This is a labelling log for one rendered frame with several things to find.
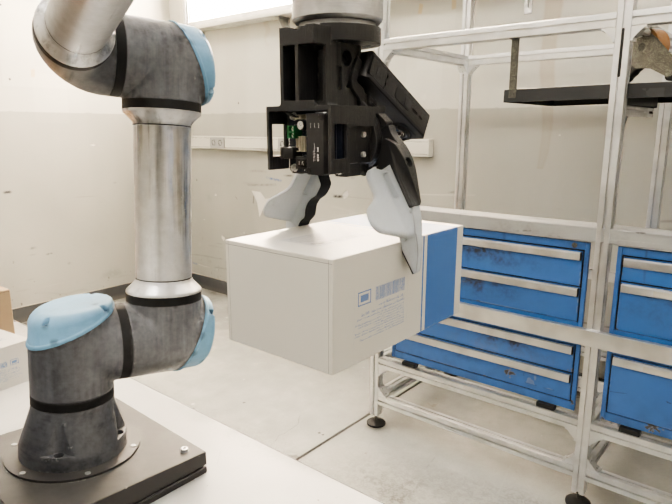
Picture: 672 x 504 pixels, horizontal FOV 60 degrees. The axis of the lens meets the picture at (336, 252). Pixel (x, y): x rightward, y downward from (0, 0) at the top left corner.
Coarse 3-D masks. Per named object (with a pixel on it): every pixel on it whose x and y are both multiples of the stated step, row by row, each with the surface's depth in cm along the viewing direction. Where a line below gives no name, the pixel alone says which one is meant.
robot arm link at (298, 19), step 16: (304, 0) 45; (320, 0) 44; (336, 0) 44; (352, 0) 44; (368, 0) 44; (304, 16) 45; (320, 16) 44; (336, 16) 44; (352, 16) 44; (368, 16) 45
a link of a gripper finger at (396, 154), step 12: (384, 132) 48; (396, 132) 49; (384, 144) 48; (396, 144) 47; (384, 156) 48; (396, 156) 47; (408, 156) 48; (396, 168) 48; (408, 168) 47; (408, 180) 48; (408, 192) 48; (408, 204) 47
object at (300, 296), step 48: (240, 240) 49; (288, 240) 49; (336, 240) 49; (384, 240) 49; (432, 240) 52; (240, 288) 49; (288, 288) 45; (336, 288) 43; (384, 288) 47; (432, 288) 54; (240, 336) 50; (288, 336) 46; (336, 336) 43; (384, 336) 48
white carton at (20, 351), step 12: (0, 336) 124; (12, 336) 124; (0, 348) 117; (12, 348) 119; (24, 348) 121; (0, 360) 117; (12, 360) 119; (24, 360) 122; (0, 372) 118; (12, 372) 120; (24, 372) 122; (0, 384) 118; (12, 384) 120
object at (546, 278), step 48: (480, 240) 199; (528, 240) 189; (480, 288) 203; (528, 288) 192; (576, 288) 181; (432, 336) 220; (480, 336) 206; (528, 336) 194; (528, 384) 198; (576, 384) 187
